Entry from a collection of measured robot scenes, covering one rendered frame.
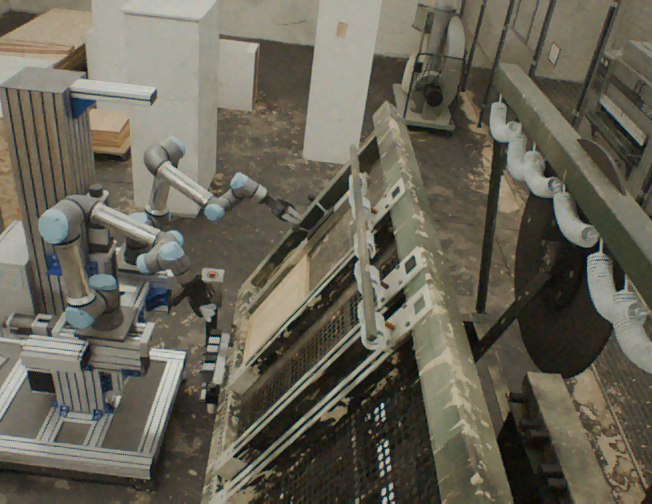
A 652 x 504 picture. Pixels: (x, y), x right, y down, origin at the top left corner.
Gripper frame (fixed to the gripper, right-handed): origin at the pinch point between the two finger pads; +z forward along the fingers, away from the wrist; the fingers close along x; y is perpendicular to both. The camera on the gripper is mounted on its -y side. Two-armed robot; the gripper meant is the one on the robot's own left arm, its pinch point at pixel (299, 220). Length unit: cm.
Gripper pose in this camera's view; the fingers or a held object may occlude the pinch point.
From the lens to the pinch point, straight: 282.2
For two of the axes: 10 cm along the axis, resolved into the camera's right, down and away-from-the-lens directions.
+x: -5.6, 8.2, 1.4
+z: 8.0, 4.9, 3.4
